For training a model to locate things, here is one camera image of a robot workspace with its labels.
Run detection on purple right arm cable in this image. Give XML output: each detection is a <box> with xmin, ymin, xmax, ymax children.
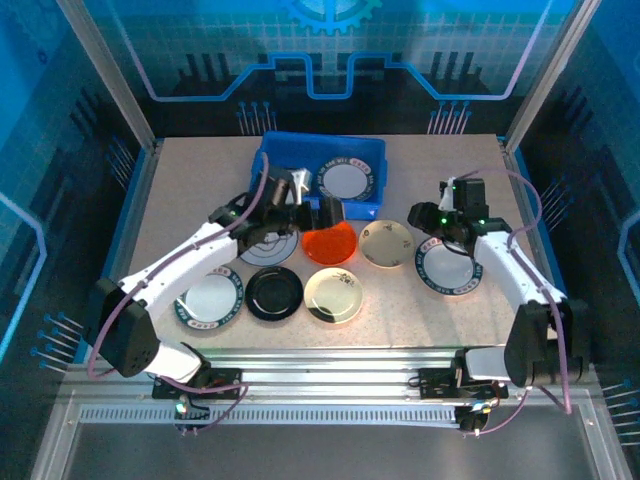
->
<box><xmin>455</xmin><ymin>167</ymin><xmax>572</xmax><ymax>437</ymax></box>

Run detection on aluminium frame post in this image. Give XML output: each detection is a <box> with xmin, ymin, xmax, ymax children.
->
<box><xmin>55</xmin><ymin>0</ymin><xmax>160</xmax><ymax>151</ymax></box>
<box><xmin>503</xmin><ymin>0</ymin><xmax>601</xmax><ymax>151</ymax></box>

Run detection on aluminium table side rail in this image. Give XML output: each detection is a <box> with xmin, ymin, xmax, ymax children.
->
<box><xmin>498</xmin><ymin>135</ymin><xmax>576</xmax><ymax>361</ymax></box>
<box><xmin>89</xmin><ymin>139</ymin><xmax>164</xmax><ymax>354</ymax></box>

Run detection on small black adapter board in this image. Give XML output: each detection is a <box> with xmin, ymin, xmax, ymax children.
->
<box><xmin>455</xmin><ymin>402</ymin><xmax>494</xmax><ymax>436</ymax></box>
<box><xmin>173</xmin><ymin>399</ymin><xmax>212</xmax><ymax>437</ymax></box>

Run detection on black glossy plate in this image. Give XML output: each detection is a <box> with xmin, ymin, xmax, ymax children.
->
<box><xmin>244</xmin><ymin>265</ymin><xmax>305</xmax><ymax>322</ymax></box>

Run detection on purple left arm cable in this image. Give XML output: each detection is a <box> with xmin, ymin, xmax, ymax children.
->
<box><xmin>87</xmin><ymin>152</ymin><xmax>271</xmax><ymax>437</ymax></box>

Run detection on grey metal panel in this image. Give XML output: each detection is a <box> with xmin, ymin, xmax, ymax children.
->
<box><xmin>62</xmin><ymin>422</ymin><xmax>601</xmax><ymax>480</ymax></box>

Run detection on orange translucent plate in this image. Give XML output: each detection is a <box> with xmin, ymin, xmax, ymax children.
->
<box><xmin>301</xmin><ymin>219</ymin><xmax>359</xmax><ymax>267</ymax></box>

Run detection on white plate green lettered rim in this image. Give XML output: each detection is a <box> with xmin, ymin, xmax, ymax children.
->
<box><xmin>316</xmin><ymin>156</ymin><xmax>377</xmax><ymax>203</ymax></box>
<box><xmin>414</xmin><ymin>236</ymin><xmax>484</xmax><ymax>298</ymax></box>
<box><xmin>173</xmin><ymin>265</ymin><xmax>246</xmax><ymax>331</ymax></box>

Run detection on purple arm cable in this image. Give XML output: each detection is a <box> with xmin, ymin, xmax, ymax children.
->
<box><xmin>455</xmin><ymin>167</ymin><xmax>572</xmax><ymax>437</ymax></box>
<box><xmin>87</xmin><ymin>152</ymin><xmax>271</xmax><ymax>437</ymax></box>

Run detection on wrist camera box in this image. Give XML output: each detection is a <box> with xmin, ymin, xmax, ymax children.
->
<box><xmin>437</xmin><ymin>176</ymin><xmax>457</xmax><ymax>212</ymax></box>
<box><xmin>291</xmin><ymin>168</ymin><xmax>315</xmax><ymax>205</ymax></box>

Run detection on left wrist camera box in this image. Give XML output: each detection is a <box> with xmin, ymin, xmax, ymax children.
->
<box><xmin>291</xmin><ymin>168</ymin><xmax>315</xmax><ymax>205</ymax></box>

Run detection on cream plate black flower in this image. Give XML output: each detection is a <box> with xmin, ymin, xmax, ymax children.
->
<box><xmin>303</xmin><ymin>266</ymin><xmax>365</xmax><ymax>326</ymax></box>

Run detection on blue plastic bin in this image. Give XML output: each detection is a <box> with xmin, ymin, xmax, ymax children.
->
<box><xmin>248</xmin><ymin>130</ymin><xmax>389</xmax><ymax>222</ymax></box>

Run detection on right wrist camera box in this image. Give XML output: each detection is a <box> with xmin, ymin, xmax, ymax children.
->
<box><xmin>437</xmin><ymin>176</ymin><xmax>457</xmax><ymax>212</ymax></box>

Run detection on slotted grey cable duct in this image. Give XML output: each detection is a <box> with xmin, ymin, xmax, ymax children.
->
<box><xmin>78</xmin><ymin>405</ymin><xmax>460</xmax><ymax>427</ymax></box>

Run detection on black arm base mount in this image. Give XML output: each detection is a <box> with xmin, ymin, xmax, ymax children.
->
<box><xmin>151</xmin><ymin>367</ymin><xmax>242</xmax><ymax>401</ymax></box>
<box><xmin>416</xmin><ymin>366</ymin><xmax>510</xmax><ymax>401</ymax></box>

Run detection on white plate green cloud outline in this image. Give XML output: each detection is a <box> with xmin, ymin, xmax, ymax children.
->
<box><xmin>238</xmin><ymin>219</ymin><xmax>300</xmax><ymax>267</ymax></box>

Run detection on cream plate small flowers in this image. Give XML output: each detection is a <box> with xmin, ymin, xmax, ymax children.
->
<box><xmin>358</xmin><ymin>220</ymin><xmax>417</xmax><ymax>272</ymax></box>

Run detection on aluminium frame rail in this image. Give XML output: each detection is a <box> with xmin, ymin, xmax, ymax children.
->
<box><xmin>59</xmin><ymin>346</ymin><xmax>604</xmax><ymax>407</ymax></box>

